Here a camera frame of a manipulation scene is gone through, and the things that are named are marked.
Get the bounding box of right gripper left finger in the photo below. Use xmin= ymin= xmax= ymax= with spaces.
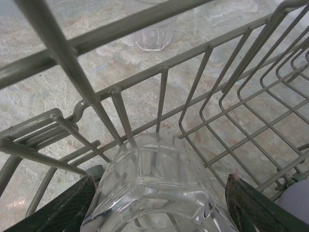
xmin=0 ymin=175 xmax=97 ymax=232

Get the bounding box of pale purple plastic cup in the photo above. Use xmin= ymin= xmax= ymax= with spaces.
xmin=277 ymin=178 xmax=309 ymax=219

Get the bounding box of clear faceted plastic cup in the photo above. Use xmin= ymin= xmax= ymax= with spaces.
xmin=79 ymin=132 xmax=239 ymax=232
xmin=123 ymin=0 xmax=179 ymax=52

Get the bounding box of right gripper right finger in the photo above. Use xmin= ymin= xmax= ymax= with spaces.
xmin=225 ymin=173 xmax=309 ymax=232

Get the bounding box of grey wire dish rack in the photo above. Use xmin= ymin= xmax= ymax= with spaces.
xmin=0 ymin=0 xmax=309 ymax=218

